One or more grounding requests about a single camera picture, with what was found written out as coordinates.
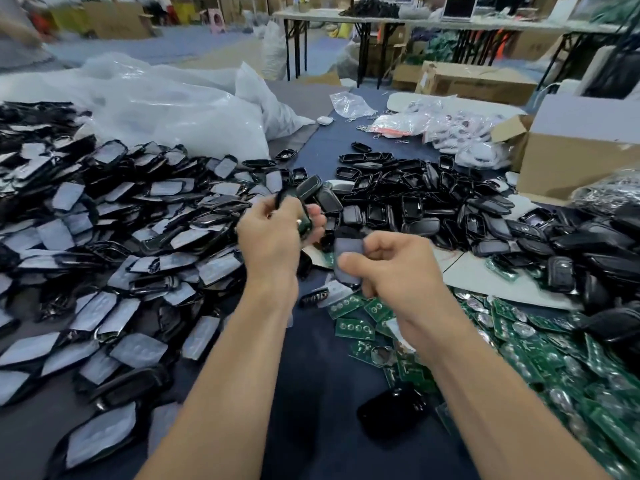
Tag clear plastic film piece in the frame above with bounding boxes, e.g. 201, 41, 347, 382
318, 281, 356, 309

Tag white sack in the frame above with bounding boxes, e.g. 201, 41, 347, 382
260, 19, 291, 81

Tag person's left hand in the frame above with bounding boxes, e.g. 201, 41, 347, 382
237, 193, 327, 296

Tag pile of black shell halves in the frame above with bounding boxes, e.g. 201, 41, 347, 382
290, 139, 546, 261

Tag tan cardboard box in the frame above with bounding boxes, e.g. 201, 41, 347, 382
80, 0, 153, 41

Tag lone glossy black shell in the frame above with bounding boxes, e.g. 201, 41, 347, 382
357, 385, 431, 441

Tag brown cardboard box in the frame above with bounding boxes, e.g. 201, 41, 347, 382
415, 61, 539, 106

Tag long white table top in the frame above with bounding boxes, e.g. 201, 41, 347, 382
272, 7, 621, 34

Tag heap of black parts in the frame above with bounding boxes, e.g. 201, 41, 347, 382
340, 0, 401, 19

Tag black metal table frame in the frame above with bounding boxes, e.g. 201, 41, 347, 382
283, 15, 401, 86

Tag open laptop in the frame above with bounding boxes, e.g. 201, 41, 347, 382
442, 0, 478, 21

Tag large white plastic bag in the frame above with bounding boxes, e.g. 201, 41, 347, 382
0, 53, 316, 161

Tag key fob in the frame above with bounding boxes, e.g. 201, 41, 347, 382
275, 175, 324, 241

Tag heap of clear parts bags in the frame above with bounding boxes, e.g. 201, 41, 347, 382
420, 105, 516, 171

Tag clear bag of metal parts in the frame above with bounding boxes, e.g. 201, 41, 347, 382
570, 169, 640, 216

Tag clear bag with red label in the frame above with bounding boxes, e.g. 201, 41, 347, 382
365, 111, 433, 138

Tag pile of shells with pads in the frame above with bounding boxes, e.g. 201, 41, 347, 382
0, 99, 301, 476

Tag film-covered black shell cover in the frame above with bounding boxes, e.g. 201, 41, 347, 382
332, 227, 369, 289

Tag large open cardboard box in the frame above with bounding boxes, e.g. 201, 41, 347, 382
492, 93, 640, 206

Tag person's right forearm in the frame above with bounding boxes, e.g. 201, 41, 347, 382
405, 295, 611, 480

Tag person's right hand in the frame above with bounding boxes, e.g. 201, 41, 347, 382
338, 231, 466, 334

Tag pile of green circuit boards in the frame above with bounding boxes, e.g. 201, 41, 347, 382
325, 255, 640, 480

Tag person's left forearm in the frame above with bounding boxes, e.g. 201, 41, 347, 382
138, 279, 301, 480

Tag small crumpled clear plastic bag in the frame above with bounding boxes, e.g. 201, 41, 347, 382
330, 91, 379, 121

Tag pile of assembled black fobs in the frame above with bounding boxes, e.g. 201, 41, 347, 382
520, 199, 640, 346

